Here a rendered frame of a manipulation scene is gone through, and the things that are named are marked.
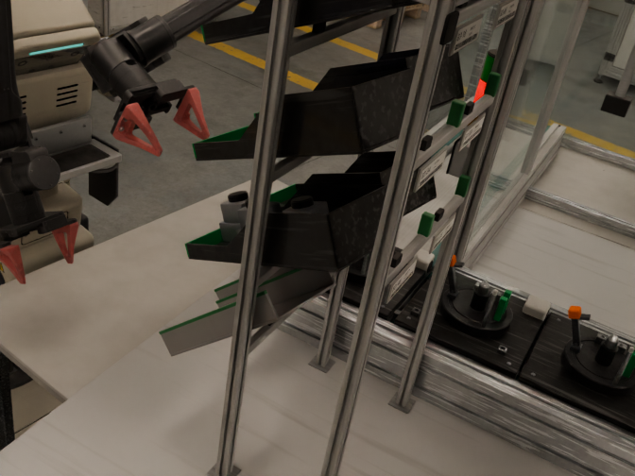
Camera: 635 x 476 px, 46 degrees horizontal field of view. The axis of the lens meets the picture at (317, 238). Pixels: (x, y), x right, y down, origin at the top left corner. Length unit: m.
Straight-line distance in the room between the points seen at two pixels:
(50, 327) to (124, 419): 0.28
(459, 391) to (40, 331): 0.78
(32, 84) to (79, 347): 0.54
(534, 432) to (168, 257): 0.84
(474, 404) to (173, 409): 0.53
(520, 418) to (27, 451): 0.81
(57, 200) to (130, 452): 0.75
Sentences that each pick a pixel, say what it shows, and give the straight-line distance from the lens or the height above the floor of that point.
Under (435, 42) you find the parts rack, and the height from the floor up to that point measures 1.61.
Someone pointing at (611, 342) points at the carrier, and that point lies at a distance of 1.44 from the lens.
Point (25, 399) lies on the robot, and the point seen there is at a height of 0.28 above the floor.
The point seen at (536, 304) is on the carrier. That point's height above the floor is 0.99.
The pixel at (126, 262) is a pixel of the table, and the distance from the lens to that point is 1.66.
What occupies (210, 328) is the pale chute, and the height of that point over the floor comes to 1.10.
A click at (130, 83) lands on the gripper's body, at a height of 1.38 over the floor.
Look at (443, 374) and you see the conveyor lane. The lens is 1.39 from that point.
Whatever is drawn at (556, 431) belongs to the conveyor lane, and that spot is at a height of 0.93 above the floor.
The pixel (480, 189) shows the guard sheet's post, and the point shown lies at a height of 1.14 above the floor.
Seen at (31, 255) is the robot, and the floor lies 0.80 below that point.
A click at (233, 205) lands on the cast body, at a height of 1.26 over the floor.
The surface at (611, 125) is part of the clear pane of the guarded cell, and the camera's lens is 2.68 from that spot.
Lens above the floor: 1.81
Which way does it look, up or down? 32 degrees down
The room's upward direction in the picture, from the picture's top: 10 degrees clockwise
